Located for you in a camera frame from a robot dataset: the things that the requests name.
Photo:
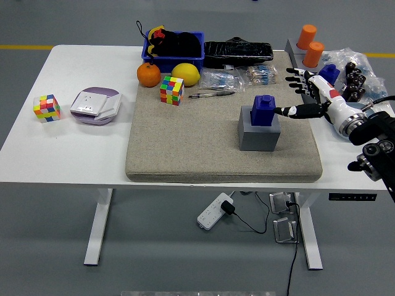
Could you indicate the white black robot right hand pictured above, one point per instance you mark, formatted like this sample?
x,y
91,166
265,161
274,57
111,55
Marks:
x,y
334,100

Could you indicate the blue seal stamp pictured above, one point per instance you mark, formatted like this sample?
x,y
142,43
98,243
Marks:
x,y
330,74
262,111

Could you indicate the orange cylinder seal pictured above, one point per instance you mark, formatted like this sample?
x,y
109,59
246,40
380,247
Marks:
x,y
313,54
307,35

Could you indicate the black cylinder parts pack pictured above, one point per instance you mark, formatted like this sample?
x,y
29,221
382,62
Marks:
x,y
355,80

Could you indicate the clear bag of blue parts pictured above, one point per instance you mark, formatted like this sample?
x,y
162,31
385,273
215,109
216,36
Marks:
x,y
339,57

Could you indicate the clear bag of brown resistors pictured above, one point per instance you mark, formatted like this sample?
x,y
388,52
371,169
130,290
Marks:
x,y
262,75

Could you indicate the black table control panel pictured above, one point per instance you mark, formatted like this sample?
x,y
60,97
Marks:
x,y
351,197

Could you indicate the black keyboard in plastic wrap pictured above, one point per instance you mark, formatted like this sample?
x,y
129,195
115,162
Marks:
x,y
237,52

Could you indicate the black device behind keyboard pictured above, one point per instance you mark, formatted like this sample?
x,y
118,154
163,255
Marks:
x,y
236,39

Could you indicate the clear bag of blue resistors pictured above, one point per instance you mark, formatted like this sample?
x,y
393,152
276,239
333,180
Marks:
x,y
219,80

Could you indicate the metal foot pedal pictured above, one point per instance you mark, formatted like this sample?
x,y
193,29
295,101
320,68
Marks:
x,y
279,203
284,230

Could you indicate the dark ballpoint pen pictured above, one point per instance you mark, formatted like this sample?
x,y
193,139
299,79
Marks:
x,y
216,94

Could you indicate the white table leg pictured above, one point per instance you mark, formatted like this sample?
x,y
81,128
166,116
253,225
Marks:
x,y
98,228
311,246

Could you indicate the grey-brown fabric mat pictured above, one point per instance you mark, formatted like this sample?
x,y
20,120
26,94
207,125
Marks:
x,y
191,138

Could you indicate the black power adapter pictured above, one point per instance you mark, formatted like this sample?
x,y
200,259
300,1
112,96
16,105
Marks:
x,y
227,207

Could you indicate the yellow lemon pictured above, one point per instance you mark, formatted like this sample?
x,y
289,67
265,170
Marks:
x,y
185,74

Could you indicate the colourful puzzle cube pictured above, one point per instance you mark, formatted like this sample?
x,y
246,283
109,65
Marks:
x,y
171,91
47,108

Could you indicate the blue plastic bin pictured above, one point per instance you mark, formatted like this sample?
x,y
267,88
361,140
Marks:
x,y
172,60

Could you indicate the white power strip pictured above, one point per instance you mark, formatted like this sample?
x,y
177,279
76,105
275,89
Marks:
x,y
210,216

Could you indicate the orange tangerine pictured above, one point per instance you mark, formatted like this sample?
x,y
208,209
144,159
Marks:
x,y
148,75

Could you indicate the purple tray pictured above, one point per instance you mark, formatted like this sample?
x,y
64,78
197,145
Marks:
x,y
98,90

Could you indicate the white switch panel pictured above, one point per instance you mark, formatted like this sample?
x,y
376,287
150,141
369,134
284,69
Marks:
x,y
111,106

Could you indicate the white wall socket panel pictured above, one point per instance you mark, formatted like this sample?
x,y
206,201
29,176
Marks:
x,y
88,103

